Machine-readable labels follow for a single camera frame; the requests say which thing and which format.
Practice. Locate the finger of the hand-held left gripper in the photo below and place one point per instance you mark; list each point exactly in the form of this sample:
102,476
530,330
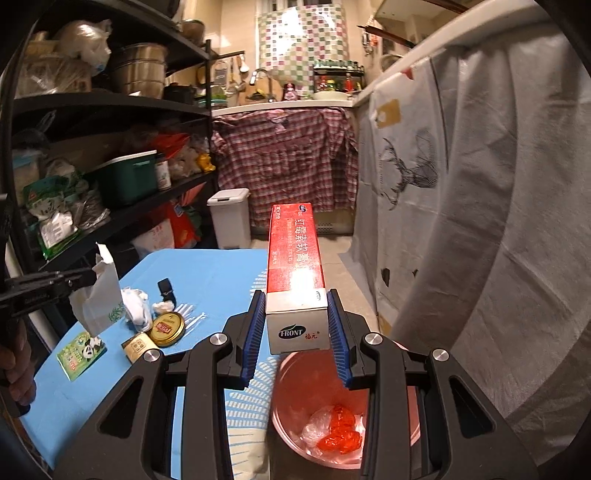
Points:
41,300
55,278

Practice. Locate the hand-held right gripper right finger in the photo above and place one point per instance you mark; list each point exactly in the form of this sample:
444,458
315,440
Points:
339,341

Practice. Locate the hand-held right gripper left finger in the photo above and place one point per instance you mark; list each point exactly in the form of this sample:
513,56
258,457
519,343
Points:
254,337

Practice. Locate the white paper bag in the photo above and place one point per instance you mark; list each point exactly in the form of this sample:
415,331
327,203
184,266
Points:
99,295

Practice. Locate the white straw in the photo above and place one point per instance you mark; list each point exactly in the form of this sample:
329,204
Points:
189,310
194,319

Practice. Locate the green panda print packet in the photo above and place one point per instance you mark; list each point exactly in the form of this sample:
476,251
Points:
81,356

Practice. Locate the pink plastic bin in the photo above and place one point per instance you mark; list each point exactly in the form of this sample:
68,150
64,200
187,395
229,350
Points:
295,397

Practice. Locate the round gold tin lid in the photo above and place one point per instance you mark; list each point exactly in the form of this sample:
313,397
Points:
167,327

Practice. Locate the red and white carton box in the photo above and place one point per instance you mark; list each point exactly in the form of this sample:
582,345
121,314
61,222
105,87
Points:
295,258

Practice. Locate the small beige box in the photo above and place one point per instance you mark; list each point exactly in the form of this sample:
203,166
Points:
137,347

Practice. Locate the person's left hand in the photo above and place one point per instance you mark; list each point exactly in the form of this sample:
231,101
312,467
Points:
21,369

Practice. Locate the green and white food bag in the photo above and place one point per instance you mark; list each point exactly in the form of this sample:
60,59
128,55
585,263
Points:
51,217

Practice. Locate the blue patterned table cover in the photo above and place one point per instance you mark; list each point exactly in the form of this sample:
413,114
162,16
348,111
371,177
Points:
207,277

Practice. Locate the dark patterned bag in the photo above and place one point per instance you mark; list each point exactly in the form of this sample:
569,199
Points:
94,210

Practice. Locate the red and clear wrappers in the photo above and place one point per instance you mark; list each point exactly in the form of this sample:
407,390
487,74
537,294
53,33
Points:
314,427

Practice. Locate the small crumpled white tissue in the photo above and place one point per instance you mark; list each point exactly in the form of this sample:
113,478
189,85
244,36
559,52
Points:
163,307

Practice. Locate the white bag with red print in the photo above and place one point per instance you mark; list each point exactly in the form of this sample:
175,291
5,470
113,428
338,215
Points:
154,237

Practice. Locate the cardboard box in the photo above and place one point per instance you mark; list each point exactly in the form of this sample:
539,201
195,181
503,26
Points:
83,152

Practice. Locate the green storage box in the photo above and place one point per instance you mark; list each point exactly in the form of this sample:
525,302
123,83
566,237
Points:
122,180

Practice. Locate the white pedal bin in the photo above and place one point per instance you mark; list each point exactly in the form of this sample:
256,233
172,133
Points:
228,217

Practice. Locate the orange printed bag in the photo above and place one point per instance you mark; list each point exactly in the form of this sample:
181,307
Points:
184,228

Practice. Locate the jar with white label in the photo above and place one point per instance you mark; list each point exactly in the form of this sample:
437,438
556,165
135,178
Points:
163,175

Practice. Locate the black shelf rack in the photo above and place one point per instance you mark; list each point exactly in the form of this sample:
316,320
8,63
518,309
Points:
115,104

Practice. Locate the white deer print cloth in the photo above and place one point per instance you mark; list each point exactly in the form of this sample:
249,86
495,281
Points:
406,184

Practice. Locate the red plastic bag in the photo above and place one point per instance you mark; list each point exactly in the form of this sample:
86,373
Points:
171,143

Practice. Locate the yellow toy figure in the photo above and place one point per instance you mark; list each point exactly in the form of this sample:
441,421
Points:
204,162

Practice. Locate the red plaid shirt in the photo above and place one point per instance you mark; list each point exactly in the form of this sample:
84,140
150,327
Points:
286,157

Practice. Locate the white plastic bag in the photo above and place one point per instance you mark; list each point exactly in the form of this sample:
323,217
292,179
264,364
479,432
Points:
87,44

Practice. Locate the stacked metal pots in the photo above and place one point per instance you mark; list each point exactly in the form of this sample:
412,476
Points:
138,69

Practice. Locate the black pot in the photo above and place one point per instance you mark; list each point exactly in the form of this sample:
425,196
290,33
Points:
178,93

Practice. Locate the white bowl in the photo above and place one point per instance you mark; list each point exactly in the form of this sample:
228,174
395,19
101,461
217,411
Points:
330,95

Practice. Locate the pink bottle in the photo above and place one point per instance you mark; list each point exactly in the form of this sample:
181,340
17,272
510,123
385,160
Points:
289,92

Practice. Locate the metal faucet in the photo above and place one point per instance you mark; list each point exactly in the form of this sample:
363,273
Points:
263,76

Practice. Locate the spice rack with bottles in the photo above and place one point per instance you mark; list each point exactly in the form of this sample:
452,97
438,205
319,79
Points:
337,76

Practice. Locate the hanging kitchen utensils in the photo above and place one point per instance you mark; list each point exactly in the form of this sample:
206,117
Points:
242,69

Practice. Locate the checkered cover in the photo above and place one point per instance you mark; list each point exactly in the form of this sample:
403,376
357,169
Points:
300,41

